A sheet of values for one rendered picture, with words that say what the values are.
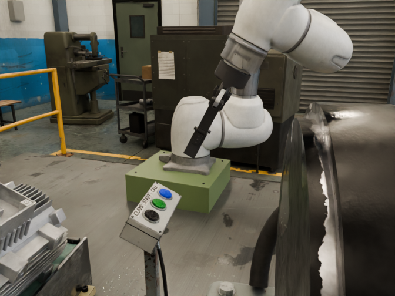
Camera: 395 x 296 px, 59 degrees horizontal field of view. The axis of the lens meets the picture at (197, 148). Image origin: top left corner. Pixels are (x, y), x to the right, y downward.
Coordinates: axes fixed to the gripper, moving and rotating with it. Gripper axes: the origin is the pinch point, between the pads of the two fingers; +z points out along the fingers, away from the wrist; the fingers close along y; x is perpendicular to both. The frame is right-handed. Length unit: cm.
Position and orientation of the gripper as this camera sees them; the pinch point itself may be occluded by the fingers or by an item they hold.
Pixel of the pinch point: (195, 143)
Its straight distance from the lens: 84.3
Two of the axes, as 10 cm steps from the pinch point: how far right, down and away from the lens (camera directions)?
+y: -1.8, 3.1, -9.3
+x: 8.8, 4.8, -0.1
